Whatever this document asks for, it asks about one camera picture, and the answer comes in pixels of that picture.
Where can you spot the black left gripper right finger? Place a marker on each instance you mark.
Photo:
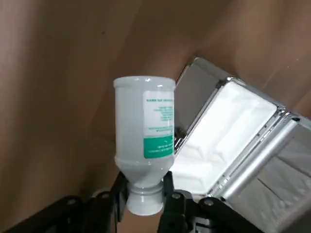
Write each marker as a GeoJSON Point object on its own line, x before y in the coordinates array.
{"type": "Point", "coordinates": [179, 208]}

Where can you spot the silver aluminium medical kit case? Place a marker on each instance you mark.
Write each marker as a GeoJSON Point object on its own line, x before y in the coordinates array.
{"type": "Point", "coordinates": [230, 136]}

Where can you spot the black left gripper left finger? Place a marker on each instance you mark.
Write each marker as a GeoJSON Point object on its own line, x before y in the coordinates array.
{"type": "Point", "coordinates": [107, 208]}

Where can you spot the white bottle green label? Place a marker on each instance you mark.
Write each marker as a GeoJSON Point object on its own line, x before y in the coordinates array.
{"type": "Point", "coordinates": [131, 126]}

